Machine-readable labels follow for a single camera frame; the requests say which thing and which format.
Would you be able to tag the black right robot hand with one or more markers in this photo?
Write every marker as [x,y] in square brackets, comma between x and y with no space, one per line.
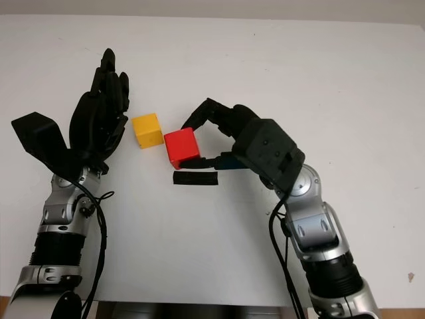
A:
[242,116]

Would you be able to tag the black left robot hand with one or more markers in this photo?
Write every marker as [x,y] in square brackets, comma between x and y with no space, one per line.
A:
[96,126]

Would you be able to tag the yellow wooden cube block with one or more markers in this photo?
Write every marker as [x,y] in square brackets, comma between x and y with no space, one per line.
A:
[147,131]

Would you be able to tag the red wooden cube block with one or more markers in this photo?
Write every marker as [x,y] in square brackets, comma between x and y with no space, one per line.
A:
[181,146]

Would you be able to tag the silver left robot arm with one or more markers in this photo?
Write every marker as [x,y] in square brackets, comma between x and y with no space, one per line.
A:
[59,206]

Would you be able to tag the black tape strip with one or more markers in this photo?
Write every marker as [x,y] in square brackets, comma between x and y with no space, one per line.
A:
[196,178]

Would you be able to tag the grey robot torso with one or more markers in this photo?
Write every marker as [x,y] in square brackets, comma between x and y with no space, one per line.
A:
[199,312]

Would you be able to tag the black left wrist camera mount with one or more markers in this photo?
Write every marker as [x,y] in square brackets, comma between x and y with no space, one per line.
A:
[40,133]

